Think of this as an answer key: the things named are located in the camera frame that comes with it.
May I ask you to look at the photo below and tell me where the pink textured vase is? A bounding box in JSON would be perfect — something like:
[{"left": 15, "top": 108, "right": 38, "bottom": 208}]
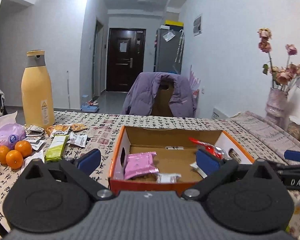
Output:
[{"left": 265, "top": 87, "right": 289, "bottom": 118}]

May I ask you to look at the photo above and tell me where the purple padded jacket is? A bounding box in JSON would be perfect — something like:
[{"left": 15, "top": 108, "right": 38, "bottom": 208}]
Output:
[{"left": 122, "top": 72, "right": 197, "bottom": 118}]

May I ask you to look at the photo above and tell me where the heap of small sachets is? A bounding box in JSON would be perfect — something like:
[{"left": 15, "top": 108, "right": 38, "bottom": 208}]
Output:
[{"left": 24, "top": 125, "right": 46, "bottom": 151}]

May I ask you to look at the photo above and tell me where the dark entrance door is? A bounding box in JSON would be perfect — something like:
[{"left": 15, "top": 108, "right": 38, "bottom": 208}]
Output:
[{"left": 106, "top": 28, "right": 147, "bottom": 93}]

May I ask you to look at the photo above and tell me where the white black print packet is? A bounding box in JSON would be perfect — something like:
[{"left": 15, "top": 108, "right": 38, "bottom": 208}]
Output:
[{"left": 67, "top": 133, "right": 88, "bottom": 147}]

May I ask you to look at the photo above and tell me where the grey refrigerator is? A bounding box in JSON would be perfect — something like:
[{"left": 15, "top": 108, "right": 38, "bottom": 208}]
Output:
[{"left": 154, "top": 27, "right": 184, "bottom": 73}]

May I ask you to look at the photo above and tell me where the crumpled white wrapper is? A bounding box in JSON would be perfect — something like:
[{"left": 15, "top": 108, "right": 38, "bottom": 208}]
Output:
[{"left": 22, "top": 150, "right": 45, "bottom": 167}]

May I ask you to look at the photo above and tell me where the wooden chair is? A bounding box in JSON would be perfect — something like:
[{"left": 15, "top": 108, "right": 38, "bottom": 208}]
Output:
[{"left": 151, "top": 80, "right": 175, "bottom": 117}]

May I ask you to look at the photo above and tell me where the red foil snack bag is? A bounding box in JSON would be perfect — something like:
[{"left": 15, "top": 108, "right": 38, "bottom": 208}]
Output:
[{"left": 189, "top": 137, "right": 227, "bottom": 159}]

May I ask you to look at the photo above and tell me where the yellow bottle with grey cap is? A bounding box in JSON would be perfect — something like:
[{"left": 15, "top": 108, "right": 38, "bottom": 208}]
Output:
[{"left": 21, "top": 50, "right": 55, "bottom": 128}]

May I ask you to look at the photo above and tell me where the yellow box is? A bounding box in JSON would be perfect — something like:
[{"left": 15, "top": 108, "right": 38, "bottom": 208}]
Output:
[{"left": 165, "top": 20, "right": 185, "bottom": 29}]

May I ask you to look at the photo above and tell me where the pink snack packet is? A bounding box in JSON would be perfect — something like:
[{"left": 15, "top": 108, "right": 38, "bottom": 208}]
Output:
[{"left": 124, "top": 152, "right": 158, "bottom": 180}]

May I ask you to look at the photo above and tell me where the orange cracker packet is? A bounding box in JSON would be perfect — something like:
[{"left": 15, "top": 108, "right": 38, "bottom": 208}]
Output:
[
  {"left": 45, "top": 124, "right": 71, "bottom": 137},
  {"left": 70, "top": 123, "right": 87, "bottom": 132}
]

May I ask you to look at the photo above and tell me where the orange mandarin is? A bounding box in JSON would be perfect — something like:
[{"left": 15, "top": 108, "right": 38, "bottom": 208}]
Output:
[
  {"left": 14, "top": 140, "right": 32, "bottom": 158},
  {"left": 6, "top": 150, "right": 24, "bottom": 170},
  {"left": 0, "top": 145, "right": 10, "bottom": 165}
]

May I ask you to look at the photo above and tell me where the framed wall picture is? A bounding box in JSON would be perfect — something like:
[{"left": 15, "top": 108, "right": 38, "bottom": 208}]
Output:
[{"left": 193, "top": 14, "right": 203, "bottom": 37}]

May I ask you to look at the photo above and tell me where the blue pet bowl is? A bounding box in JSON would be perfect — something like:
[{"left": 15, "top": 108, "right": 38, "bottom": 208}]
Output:
[{"left": 81, "top": 95, "right": 99, "bottom": 112}]

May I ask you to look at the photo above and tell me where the orange noodle snack packet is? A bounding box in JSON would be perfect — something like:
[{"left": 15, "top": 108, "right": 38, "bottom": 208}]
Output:
[{"left": 126, "top": 174, "right": 157, "bottom": 182}]

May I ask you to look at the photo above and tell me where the purple tissue pack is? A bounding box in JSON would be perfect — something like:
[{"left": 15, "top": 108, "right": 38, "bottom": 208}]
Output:
[{"left": 0, "top": 110, "right": 27, "bottom": 153}]

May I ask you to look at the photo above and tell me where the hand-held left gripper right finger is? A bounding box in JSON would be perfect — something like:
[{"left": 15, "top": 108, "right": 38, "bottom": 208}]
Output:
[{"left": 181, "top": 149, "right": 280, "bottom": 200}]

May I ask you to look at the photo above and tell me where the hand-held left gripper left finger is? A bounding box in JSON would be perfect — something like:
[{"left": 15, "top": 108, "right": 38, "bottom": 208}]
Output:
[{"left": 21, "top": 149, "right": 115, "bottom": 202}]

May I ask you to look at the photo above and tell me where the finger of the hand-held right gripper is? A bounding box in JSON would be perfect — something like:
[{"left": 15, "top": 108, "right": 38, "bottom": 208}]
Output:
[
  {"left": 266, "top": 161, "right": 300, "bottom": 175},
  {"left": 284, "top": 150, "right": 300, "bottom": 162}
]

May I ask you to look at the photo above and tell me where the dried rose bouquet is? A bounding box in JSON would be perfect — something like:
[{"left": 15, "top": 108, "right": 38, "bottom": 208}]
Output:
[{"left": 257, "top": 27, "right": 300, "bottom": 97}]

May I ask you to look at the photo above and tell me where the green white bar packet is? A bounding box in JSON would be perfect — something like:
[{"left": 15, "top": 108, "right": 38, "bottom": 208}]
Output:
[{"left": 44, "top": 134, "right": 70, "bottom": 162}]

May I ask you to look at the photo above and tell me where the clear plastic bag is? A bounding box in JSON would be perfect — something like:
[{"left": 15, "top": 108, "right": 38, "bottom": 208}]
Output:
[{"left": 164, "top": 30, "right": 176, "bottom": 42}]

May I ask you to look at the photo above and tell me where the small white snack packet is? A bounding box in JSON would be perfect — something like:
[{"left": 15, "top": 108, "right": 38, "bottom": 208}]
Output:
[{"left": 157, "top": 173, "right": 182, "bottom": 184}]

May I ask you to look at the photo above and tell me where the orange cardboard box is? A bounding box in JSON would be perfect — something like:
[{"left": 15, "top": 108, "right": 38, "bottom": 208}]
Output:
[{"left": 108, "top": 126, "right": 255, "bottom": 197}]

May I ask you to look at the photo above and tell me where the glass jar with white lid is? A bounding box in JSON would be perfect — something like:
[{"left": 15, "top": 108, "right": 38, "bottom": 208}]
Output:
[{"left": 286, "top": 116, "right": 300, "bottom": 142}]

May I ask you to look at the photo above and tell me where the white folded umbrella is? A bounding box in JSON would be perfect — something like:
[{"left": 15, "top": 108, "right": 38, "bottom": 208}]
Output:
[{"left": 175, "top": 30, "right": 185, "bottom": 63}]

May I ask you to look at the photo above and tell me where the pink wall decoration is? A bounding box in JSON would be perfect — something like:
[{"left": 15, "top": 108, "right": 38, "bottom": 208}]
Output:
[{"left": 189, "top": 65, "right": 202, "bottom": 90}]

